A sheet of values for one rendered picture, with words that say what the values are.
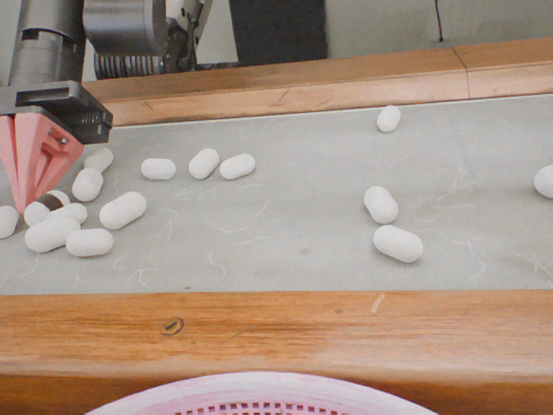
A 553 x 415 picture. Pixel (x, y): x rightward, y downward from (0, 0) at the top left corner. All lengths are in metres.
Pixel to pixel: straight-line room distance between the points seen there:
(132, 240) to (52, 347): 0.12
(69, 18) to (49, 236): 0.20
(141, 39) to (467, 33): 2.20
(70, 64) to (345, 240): 0.28
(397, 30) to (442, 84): 1.96
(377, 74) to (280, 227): 0.26
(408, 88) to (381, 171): 0.16
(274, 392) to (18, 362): 0.13
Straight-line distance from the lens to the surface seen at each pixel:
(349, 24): 2.47
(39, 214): 0.41
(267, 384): 0.21
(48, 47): 0.47
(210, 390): 0.22
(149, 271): 0.33
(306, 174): 0.40
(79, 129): 0.46
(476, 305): 0.25
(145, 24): 0.46
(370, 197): 0.34
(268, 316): 0.24
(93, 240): 0.35
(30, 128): 0.43
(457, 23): 2.54
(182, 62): 0.83
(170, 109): 0.57
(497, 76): 0.55
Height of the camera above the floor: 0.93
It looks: 32 degrees down
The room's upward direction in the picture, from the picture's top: 9 degrees counter-clockwise
